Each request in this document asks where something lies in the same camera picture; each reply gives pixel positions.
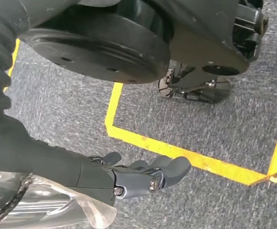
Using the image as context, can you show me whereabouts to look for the yellow floor tape square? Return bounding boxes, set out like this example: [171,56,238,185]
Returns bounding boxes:
[104,83,277,187]

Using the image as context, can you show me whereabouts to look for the silver robot body shell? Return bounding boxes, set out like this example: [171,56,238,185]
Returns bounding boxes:
[0,171,117,229]

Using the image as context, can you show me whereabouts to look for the yellow floor tape strip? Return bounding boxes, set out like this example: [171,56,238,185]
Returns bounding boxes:
[3,39,21,92]

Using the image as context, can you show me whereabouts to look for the black braided cable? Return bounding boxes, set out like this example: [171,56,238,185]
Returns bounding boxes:
[0,173,34,229]

